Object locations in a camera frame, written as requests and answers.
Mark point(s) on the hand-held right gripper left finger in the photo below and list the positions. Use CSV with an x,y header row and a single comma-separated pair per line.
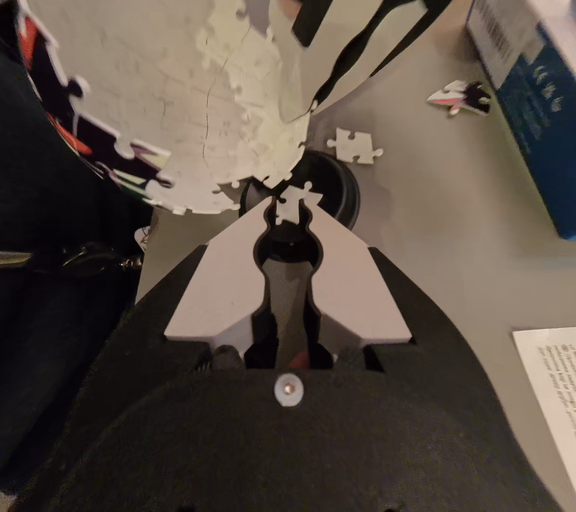
x,y
211,291

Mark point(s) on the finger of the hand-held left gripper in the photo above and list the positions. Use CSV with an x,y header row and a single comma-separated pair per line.
x,y
387,44
333,39

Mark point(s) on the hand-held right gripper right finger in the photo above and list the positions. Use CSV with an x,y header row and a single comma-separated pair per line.
x,y
360,291

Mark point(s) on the black round ball stand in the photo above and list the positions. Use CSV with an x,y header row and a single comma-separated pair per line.
x,y
337,188

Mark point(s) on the colourful cartoon puzzle ball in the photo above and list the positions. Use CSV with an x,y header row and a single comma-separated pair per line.
x,y
157,62

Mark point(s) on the black red white puzzle piece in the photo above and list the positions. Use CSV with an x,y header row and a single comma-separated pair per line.
x,y
459,98

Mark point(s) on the blue puzzle box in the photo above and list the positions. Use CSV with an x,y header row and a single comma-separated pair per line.
x,y
531,71

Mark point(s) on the person's dark clothing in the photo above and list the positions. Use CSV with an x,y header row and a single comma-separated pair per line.
x,y
45,161

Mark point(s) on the white instruction leaflet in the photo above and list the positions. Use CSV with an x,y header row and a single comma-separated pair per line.
x,y
553,395

